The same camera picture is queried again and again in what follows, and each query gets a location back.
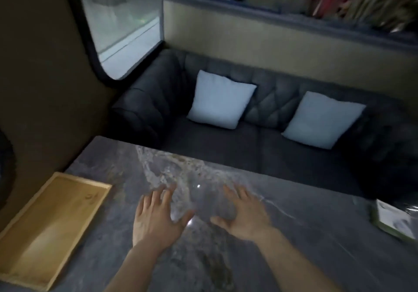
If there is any person's left hand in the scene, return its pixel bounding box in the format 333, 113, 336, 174
132, 184, 196, 254

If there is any person's right hand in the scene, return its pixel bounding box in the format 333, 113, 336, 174
210, 184, 276, 242

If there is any light wooden tray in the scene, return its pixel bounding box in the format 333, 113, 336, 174
0, 171, 113, 292

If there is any white and green box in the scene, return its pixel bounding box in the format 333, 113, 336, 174
371, 199, 418, 242

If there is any person's right forearm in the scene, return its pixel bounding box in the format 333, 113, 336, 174
258, 227, 344, 292

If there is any dark tufted sofa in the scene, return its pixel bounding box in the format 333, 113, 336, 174
109, 47, 418, 204

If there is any light grey pillow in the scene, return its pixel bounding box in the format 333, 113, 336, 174
186, 69, 258, 130
281, 91, 367, 150

